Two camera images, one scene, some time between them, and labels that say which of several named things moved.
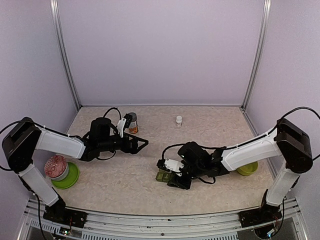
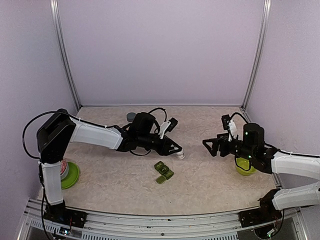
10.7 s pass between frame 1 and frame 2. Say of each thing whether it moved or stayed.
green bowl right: stayed
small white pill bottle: moved
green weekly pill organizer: moved
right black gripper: moved
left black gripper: moved
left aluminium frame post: stayed
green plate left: stayed
